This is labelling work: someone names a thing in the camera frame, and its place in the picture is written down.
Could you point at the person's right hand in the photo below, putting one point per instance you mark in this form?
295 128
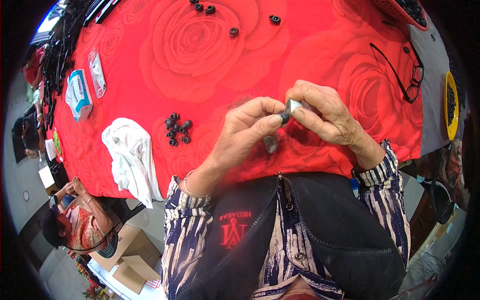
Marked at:
330 116

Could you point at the person's left hand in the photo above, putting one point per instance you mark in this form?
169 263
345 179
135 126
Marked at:
236 135

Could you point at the silver metal blade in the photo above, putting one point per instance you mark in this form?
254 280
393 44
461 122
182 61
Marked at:
292 106

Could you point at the small black rubber grommet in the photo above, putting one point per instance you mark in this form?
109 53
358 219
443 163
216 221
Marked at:
285 118

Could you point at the heap of grey shavings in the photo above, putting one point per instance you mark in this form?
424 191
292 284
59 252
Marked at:
270 144

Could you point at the cluster of black grommets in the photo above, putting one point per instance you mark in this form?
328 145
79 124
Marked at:
176 129

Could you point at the red rose tablecloth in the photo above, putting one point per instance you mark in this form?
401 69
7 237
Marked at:
210 63

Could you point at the black eyeglasses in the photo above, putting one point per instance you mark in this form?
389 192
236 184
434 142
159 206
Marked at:
415 75

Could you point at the white cloth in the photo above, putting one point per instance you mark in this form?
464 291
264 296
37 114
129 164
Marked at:
131 157

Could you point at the person's body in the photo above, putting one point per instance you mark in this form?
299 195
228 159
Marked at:
300 232

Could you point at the yellow bowl with black parts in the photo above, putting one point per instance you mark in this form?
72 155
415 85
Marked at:
451 107

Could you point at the red basket with black parts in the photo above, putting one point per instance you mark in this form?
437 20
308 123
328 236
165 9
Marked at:
407 11

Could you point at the clear plastic bag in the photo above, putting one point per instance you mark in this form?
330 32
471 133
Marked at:
97 75

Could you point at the white blue tissue packet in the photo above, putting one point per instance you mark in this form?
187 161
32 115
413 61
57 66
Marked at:
78 95

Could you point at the cardboard boxes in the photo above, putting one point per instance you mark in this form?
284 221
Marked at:
127 258

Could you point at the heap of black plastic strips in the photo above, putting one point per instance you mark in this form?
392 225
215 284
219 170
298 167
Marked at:
60 56

